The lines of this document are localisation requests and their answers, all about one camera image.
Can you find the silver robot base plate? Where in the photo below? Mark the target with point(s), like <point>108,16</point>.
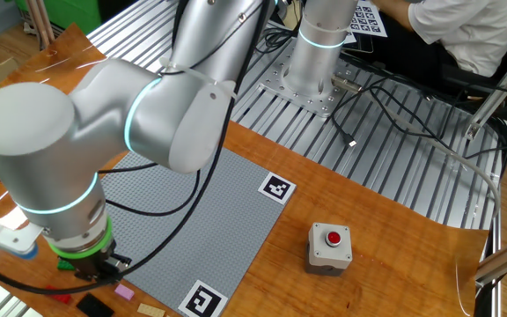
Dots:
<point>319,105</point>

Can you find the black office chair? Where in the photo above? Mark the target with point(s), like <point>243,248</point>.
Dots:
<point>469,86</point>

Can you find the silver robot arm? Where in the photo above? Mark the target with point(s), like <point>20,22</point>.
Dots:
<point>60,132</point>

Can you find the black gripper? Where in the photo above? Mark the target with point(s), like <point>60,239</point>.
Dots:
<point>97,266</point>

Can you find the pink Lego brick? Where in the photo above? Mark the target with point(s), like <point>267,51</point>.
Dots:
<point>124,292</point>

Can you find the person in white shirt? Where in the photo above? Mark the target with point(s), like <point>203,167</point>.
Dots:
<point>465,31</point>

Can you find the printed marker grid sheet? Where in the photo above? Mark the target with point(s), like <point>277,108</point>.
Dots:
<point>368,19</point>

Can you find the grey Lego baseplate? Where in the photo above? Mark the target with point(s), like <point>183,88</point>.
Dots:
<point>218,229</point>

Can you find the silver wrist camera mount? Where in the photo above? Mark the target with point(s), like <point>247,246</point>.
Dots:
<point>2,238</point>

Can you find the large black Lego plate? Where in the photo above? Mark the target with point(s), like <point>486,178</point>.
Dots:
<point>95,306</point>

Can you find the red push button box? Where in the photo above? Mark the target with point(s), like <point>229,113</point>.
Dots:
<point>330,248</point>

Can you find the bare person forearm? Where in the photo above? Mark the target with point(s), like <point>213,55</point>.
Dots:
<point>394,11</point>

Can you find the green box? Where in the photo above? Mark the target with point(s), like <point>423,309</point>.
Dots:
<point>68,15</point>

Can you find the wooden stick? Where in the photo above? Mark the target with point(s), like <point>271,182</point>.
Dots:
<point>47,26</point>
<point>38,26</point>

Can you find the black white fiducial marker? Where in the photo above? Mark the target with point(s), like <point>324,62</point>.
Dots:
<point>203,301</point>
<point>277,188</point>

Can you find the red Lego brick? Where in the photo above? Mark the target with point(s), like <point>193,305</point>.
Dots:
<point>62,298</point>

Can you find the long tan Lego plate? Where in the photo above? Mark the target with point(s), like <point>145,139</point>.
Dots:
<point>150,311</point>

